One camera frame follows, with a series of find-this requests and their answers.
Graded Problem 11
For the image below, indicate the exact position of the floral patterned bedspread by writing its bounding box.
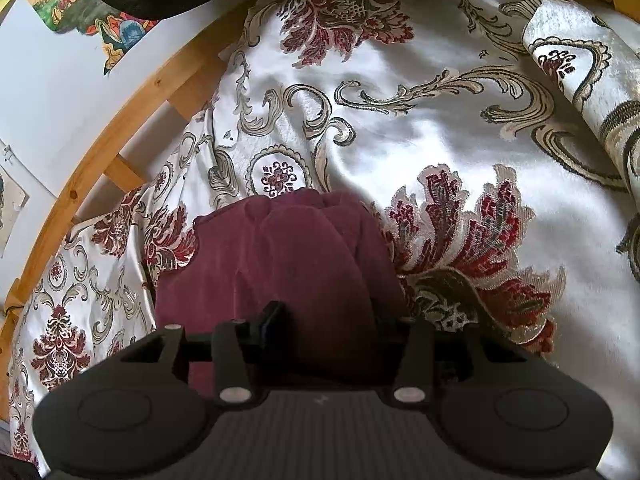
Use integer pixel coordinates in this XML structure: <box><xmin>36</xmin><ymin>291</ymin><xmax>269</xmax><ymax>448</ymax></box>
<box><xmin>7</xmin><ymin>0</ymin><xmax>640</xmax><ymax>471</ymax></box>

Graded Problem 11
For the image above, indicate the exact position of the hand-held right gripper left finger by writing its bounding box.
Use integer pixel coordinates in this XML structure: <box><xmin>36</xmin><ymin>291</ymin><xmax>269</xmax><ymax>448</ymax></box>
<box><xmin>120</xmin><ymin>301</ymin><xmax>289</xmax><ymax>407</ymax></box>

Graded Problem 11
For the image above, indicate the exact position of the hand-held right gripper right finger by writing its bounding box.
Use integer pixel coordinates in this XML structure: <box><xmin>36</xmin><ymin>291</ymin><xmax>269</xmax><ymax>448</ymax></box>
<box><xmin>392</xmin><ymin>316</ymin><xmax>507</xmax><ymax>407</ymax></box>

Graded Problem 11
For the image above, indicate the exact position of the maroon shirt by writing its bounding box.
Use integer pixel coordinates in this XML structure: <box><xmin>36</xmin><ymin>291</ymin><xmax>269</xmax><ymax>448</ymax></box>
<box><xmin>154</xmin><ymin>187</ymin><xmax>410</xmax><ymax>388</ymax></box>

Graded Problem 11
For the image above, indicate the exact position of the wooden bed frame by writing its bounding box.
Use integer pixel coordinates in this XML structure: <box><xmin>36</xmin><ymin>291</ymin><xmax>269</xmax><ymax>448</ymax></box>
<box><xmin>0</xmin><ymin>0</ymin><xmax>640</xmax><ymax>346</ymax></box>

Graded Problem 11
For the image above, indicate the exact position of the colourful wall poster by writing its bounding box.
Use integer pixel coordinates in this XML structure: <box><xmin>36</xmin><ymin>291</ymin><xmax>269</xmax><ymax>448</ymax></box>
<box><xmin>24</xmin><ymin>0</ymin><xmax>162</xmax><ymax>77</ymax></box>

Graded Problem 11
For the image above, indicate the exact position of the pale wall paper sheet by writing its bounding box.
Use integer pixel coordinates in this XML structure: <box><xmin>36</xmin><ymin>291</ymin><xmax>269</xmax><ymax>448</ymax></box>
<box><xmin>0</xmin><ymin>145</ymin><xmax>32</xmax><ymax>257</ymax></box>

